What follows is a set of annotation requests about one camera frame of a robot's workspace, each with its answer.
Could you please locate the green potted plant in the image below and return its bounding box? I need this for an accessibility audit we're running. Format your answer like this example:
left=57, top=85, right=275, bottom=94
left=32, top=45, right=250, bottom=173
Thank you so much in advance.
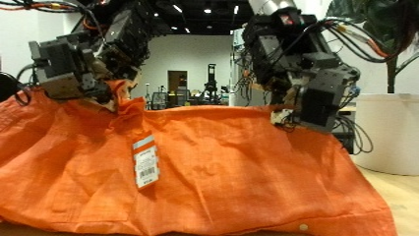
left=326, top=0, right=419, bottom=94

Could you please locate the large white plant pot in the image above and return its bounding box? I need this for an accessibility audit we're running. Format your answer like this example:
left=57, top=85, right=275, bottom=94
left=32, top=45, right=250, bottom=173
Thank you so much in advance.
left=349, top=92, right=419, bottom=176

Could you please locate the white barcode price tag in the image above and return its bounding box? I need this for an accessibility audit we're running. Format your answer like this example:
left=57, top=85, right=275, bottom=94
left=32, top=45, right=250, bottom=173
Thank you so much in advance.
left=130, top=133, right=161, bottom=191

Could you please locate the black camera tripod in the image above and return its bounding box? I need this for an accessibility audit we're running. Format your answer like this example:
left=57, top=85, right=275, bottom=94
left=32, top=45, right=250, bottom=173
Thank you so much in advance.
left=202, top=63, right=220, bottom=106

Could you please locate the brown door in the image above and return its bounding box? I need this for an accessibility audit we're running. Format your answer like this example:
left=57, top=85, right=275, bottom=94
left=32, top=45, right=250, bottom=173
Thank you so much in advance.
left=166, top=70, right=189, bottom=94

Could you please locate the orange button-up shirt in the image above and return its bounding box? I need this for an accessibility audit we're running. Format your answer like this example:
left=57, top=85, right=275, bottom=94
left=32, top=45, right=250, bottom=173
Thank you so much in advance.
left=0, top=78, right=398, bottom=236

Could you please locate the black and orange cable bundle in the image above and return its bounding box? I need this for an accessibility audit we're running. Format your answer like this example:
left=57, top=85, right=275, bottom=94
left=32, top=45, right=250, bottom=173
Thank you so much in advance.
left=0, top=0, right=89, bottom=14
left=322, top=18, right=419, bottom=64

